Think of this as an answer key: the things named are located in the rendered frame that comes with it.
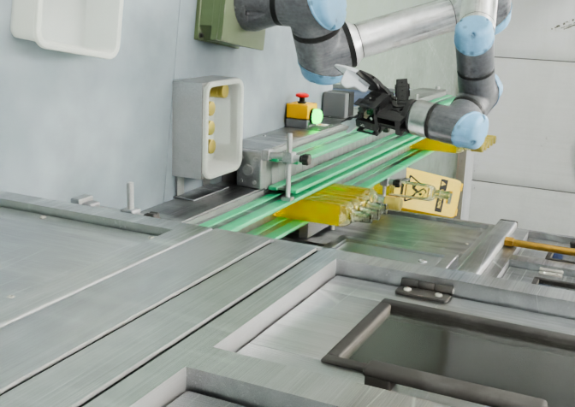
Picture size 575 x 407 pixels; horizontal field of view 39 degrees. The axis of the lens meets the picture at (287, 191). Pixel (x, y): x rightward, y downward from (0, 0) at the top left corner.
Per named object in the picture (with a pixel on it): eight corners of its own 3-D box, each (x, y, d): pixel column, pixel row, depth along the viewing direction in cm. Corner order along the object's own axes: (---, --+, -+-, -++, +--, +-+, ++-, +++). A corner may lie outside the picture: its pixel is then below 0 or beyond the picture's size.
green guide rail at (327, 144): (269, 161, 201) (297, 164, 198) (269, 156, 201) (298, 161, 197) (447, 97, 355) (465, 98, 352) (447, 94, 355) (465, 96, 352)
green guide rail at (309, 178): (268, 190, 203) (296, 194, 199) (268, 185, 203) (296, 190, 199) (445, 113, 357) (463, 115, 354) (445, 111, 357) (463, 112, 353)
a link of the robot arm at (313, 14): (292, -35, 188) (345, -33, 182) (302, 14, 197) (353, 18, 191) (269, -9, 181) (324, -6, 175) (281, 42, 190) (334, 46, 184)
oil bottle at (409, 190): (372, 192, 280) (446, 203, 270) (375, 176, 280) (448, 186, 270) (377, 193, 285) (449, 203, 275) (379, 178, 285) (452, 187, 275)
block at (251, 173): (234, 186, 201) (259, 190, 199) (235, 150, 199) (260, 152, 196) (241, 184, 205) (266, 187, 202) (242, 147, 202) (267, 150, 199)
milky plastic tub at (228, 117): (173, 176, 186) (205, 181, 183) (174, 79, 181) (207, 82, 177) (211, 164, 202) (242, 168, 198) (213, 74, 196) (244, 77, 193)
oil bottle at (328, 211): (272, 216, 208) (348, 228, 199) (272, 195, 207) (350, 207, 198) (281, 211, 213) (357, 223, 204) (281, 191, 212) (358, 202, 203)
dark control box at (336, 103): (320, 115, 262) (344, 118, 259) (322, 91, 260) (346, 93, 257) (329, 113, 269) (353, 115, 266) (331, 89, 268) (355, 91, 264)
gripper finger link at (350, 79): (328, 67, 170) (360, 96, 170) (343, 54, 174) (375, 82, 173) (323, 76, 173) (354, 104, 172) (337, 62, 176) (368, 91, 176)
